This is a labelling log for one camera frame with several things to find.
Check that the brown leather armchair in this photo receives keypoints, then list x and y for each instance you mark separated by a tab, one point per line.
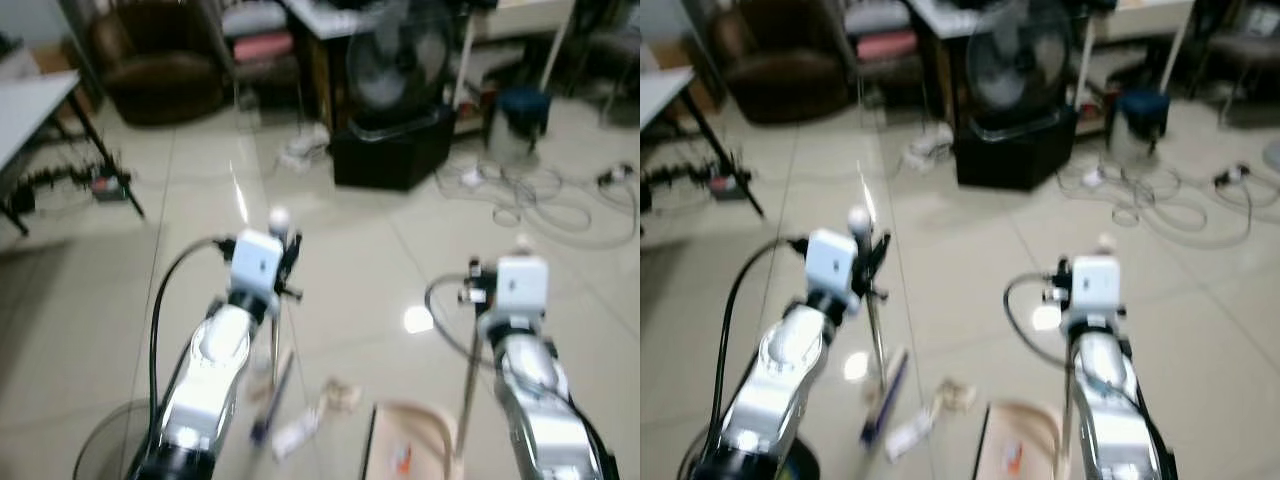
785	60
160	60

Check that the black round floor fan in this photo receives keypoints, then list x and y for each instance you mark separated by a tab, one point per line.
400	60
1020	60

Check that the chair with pink cushion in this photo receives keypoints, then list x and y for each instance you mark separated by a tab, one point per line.
885	45
260	45

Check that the dark wooden desk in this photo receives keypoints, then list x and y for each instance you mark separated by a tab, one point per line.
325	40
945	40

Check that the black box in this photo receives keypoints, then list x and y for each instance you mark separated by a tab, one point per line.
1015	155
395	155

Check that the steel bin with blue lid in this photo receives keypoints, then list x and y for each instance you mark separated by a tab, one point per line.
515	125
1140	125

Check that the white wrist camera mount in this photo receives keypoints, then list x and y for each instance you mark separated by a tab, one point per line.
1098	285
522	285
255	262
830	260

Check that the black power strip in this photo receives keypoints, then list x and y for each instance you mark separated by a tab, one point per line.
730	185
110	187

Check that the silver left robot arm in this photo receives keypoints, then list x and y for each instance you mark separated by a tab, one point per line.
215	360
780	365

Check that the white flat paper scrap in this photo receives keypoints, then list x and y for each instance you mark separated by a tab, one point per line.
908	435
295	435

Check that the dark office chair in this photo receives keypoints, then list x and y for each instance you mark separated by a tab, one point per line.
605	45
1235	45

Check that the black plug adapter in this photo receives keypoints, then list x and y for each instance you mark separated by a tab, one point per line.
615	177
1232	177

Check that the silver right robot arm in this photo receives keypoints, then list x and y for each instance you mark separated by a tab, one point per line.
535	400
1110	400

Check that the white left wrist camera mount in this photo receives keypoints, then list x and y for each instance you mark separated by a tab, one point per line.
255	262
830	260

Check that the white folding table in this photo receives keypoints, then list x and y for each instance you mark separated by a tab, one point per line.
30	105
660	95

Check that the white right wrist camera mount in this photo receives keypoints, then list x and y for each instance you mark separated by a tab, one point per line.
1098	285
522	285

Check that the crumpled beige paper scrap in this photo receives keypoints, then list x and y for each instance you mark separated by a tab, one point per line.
340	397
955	395

